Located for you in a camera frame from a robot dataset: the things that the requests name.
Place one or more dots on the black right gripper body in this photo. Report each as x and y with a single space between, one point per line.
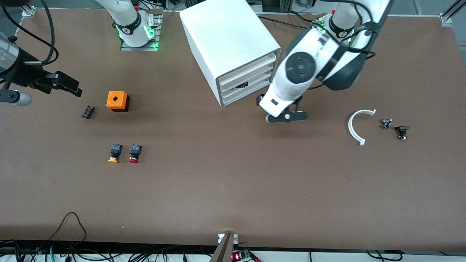
26 74

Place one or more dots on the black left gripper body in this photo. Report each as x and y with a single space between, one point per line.
260 99

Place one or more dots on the white drawer with notch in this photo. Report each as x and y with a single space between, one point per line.
260 78

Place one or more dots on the red push button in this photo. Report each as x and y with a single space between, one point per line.
134 151

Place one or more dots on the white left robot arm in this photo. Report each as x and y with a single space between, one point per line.
302 69

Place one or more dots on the yellow push button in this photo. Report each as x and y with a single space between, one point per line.
115 151

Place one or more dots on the white drawer cabinet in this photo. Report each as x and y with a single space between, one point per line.
225 32

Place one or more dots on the small black contact block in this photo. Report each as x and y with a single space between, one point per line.
88 111

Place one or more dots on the orange box with hole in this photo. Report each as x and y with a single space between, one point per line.
116 99

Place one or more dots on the small silver black component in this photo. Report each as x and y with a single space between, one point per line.
386 123

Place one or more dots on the circuit board with red light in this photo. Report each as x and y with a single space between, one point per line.
238 256

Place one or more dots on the aluminium frame profile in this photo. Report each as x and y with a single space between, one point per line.
451 12
28 11

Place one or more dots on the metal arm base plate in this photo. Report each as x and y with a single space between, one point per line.
140 48

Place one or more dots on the white curved plastic bracket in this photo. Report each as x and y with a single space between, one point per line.
350 127

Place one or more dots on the black switch component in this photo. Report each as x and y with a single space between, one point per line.
402 130

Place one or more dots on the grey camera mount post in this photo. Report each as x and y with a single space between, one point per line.
224 251

